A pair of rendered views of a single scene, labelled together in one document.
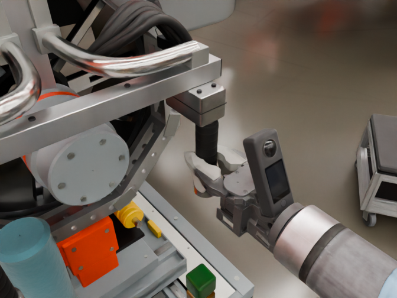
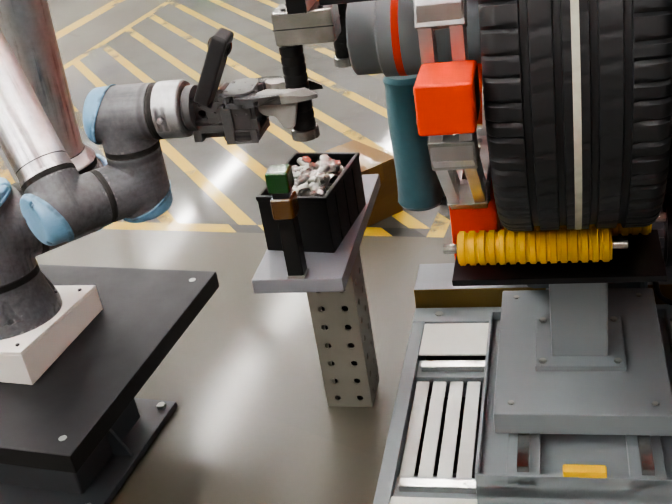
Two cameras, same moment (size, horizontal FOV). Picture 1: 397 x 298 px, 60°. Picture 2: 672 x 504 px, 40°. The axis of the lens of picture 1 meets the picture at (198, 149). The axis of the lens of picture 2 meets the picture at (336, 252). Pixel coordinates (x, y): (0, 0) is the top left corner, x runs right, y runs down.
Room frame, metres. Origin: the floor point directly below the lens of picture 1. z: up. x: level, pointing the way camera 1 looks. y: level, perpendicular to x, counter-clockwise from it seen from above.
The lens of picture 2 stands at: (1.57, -0.76, 1.28)
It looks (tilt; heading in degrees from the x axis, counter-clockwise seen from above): 29 degrees down; 146
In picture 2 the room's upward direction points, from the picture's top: 10 degrees counter-clockwise
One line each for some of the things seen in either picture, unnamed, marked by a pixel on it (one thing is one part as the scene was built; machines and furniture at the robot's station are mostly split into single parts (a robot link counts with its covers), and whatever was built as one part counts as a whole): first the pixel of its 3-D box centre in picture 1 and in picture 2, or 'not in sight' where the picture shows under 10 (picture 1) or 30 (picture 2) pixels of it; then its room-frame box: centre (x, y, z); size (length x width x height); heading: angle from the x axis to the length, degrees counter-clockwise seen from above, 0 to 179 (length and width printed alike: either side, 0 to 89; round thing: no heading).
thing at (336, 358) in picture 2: not in sight; (340, 314); (0.18, 0.17, 0.21); 0.10 x 0.10 x 0.42; 40
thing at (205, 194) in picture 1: (206, 155); (297, 88); (0.44, -0.01, 0.83); 0.04 x 0.04 x 0.16
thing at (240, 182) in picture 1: (258, 207); (227, 110); (0.35, -0.09, 0.80); 0.12 x 0.08 x 0.09; 40
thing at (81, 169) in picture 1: (64, 138); (416, 30); (0.46, 0.22, 0.85); 0.21 x 0.14 x 0.14; 40
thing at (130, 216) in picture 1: (110, 193); (533, 246); (0.66, 0.24, 0.51); 0.29 x 0.06 x 0.06; 40
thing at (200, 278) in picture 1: (201, 282); (279, 179); (0.32, 0.00, 0.64); 0.04 x 0.04 x 0.04; 40
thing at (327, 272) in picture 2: not in sight; (321, 228); (0.20, 0.15, 0.44); 0.43 x 0.17 x 0.03; 130
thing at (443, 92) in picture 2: not in sight; (446, 97); (0.72, 0.03, 0.85); 0.09 x 0.08 x 0.07; 130
